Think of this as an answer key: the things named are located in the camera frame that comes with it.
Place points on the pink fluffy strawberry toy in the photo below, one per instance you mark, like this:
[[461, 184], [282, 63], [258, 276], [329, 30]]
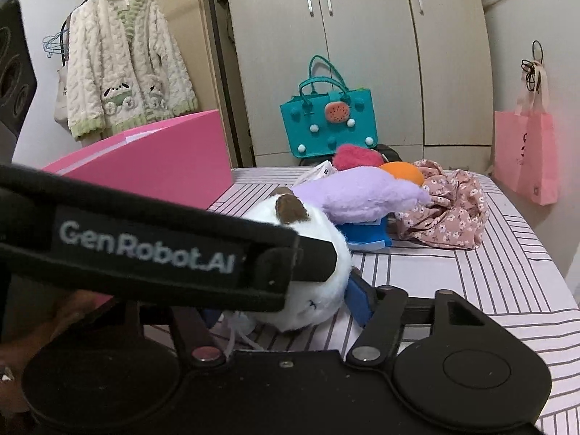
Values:
[[348, 156]]

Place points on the cream knitted cardigan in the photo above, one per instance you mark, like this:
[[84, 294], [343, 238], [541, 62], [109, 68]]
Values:
[[125, 69]]

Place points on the pink storage box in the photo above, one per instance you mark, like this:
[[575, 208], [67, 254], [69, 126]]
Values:
[[183, 160]]

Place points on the striped tablecloth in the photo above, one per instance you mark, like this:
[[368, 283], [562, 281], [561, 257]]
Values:
[[511, 277]]

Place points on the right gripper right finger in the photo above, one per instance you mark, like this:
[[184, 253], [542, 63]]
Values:
[[379, 312]]

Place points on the black suitcase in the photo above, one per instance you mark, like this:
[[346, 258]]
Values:
[[386, 152]]

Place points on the white panda plush toy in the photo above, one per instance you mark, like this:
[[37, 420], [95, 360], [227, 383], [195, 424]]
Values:
[[319, 280]]

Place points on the purple plush toy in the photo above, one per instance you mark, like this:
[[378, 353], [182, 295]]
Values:
[[361, 195]]

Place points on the black strap GenRobot label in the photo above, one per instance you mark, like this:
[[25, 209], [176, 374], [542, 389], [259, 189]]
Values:
[[77, 236]]

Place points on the teal felt tote bag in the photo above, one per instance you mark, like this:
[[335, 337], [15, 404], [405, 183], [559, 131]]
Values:
[[326, 113]]

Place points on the cream wardrobe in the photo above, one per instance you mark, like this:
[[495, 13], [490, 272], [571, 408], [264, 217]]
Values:
[[425, 62]]

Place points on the orange soft ball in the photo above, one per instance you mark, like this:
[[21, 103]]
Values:
[[404, 171]]

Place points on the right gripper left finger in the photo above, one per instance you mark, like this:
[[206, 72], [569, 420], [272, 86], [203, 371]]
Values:
[[192, 340]]

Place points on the pink hanging shopping bag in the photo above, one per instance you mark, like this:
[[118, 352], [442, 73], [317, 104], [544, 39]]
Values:
[[525, 154]]

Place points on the pink floral cloth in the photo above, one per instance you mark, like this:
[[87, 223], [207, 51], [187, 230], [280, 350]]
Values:
[[456, 215]]

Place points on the blue wet wipes pack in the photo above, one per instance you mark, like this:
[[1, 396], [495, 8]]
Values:
[[366, 237]]

